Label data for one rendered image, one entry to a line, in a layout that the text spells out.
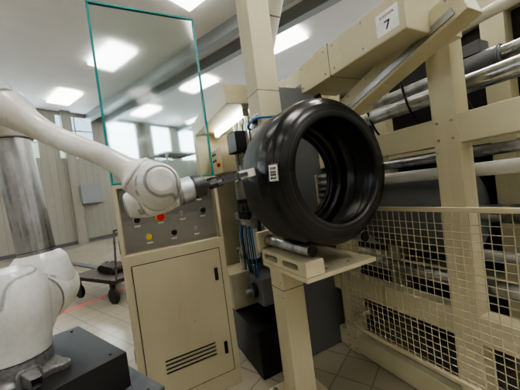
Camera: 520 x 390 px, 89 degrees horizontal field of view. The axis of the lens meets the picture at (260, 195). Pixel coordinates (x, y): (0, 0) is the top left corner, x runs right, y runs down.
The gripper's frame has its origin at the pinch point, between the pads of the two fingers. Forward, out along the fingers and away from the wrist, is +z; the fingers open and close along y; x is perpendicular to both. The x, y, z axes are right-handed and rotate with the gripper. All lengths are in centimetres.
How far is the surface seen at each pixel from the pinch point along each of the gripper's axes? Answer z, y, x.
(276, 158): 7.8, -10.7, -2.5
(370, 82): 69, -6, -25
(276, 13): 73, 53, -93
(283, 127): 14.1, -10.1, -12.4
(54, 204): -259, 1041, -65
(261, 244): 9.4, 25.9, 35.1
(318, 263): 15.3, -8.6, 39.8
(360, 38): 58, -15, -40
